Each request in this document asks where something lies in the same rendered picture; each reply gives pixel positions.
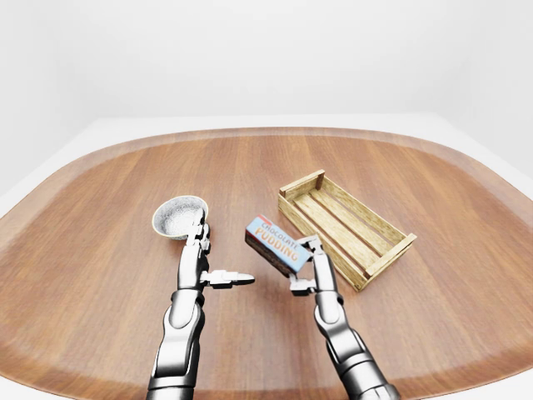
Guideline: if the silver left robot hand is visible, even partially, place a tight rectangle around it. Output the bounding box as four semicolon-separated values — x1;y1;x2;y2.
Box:
177;208;256;293

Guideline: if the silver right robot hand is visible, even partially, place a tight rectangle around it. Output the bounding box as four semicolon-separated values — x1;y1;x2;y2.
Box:
289;233;339;298

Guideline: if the blue chocolate pudding box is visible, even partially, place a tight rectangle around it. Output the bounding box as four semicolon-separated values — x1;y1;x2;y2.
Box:
244;213;312;278

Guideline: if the wooden slat tray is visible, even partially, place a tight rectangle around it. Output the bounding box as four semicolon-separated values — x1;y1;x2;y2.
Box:
277;168;418;293

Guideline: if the white speckled bowl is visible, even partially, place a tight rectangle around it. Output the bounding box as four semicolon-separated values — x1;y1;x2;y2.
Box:
152;195;209;242

